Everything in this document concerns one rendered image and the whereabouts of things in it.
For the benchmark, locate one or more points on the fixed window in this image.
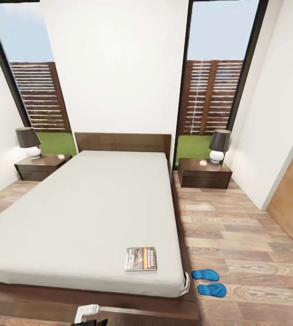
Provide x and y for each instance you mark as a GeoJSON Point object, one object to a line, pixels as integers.
{"type": "Point", "coordinates": [27, 62]}
{"type": "Point", "coordinates": [220, 41]}

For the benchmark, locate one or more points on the hardback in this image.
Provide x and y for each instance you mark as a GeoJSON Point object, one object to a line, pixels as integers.
{"type": "Point", "coordinates": [140, 259]}

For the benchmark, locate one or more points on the sandal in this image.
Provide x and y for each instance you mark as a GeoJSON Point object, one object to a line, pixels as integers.
{"type": "Point", "coordinates": [208, 274]}
{"type": "Point", "coordinates": [213, 289]}

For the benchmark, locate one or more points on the nightstand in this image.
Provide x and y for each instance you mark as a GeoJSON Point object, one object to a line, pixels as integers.
{"type": "Point", "coordinates": [202, 173]}
{"type": "Point", "coordinates": [37, 170]}

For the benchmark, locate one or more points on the bed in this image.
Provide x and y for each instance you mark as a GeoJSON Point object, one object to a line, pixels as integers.
{"type": "Point", "coordinates": [63, 244]}

